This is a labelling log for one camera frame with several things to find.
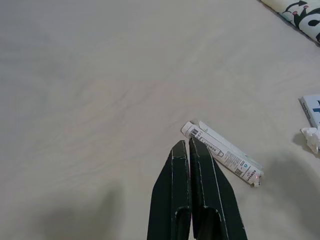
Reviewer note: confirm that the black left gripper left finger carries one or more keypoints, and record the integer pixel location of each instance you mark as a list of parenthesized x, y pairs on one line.
[(172, 197)]

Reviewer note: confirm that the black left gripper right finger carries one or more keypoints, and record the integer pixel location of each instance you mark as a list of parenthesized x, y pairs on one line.
[(215, 197)]

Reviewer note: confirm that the white printed tube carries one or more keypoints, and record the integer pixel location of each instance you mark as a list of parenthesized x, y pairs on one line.
[(232, 157)]

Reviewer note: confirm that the white crumpled tissue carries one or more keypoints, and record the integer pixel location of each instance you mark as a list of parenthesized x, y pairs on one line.
[(312, 137)]

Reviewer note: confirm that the cream bed mattress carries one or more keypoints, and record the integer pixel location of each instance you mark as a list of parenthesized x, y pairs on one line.
[(100, 100)]

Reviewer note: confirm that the white book with blue letters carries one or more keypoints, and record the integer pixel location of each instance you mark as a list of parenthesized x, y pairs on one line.
[(312, 110)]

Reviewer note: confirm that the cream cartoon print blanket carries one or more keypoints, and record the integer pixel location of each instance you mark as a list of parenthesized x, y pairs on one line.
[(300, 15)]

